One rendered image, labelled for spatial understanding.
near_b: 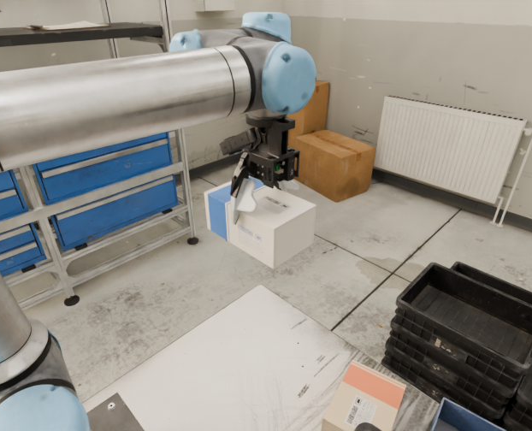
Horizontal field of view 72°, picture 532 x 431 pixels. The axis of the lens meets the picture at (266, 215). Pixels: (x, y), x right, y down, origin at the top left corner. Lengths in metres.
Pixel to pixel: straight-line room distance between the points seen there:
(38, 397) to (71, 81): 0.41
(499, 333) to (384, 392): 0.74
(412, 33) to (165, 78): 2.98
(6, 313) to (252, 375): 0.57
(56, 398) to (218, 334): 0.54
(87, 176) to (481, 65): 2.63
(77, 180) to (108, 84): 1.75
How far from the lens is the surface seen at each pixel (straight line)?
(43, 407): 0.60
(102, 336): 2.13
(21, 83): 0.36
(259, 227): 0.67
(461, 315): 1.55
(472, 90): 3.15
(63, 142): 0.36
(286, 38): 0.61
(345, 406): 0.85
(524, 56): 3.05
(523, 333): 1.59
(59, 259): 2.21
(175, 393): 0.96
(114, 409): 0.84
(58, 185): 2.07
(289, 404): 0.92
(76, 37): 2.00
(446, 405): 0.94
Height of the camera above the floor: 1.48
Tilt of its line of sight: 31 degrees down
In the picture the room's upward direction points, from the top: straight up
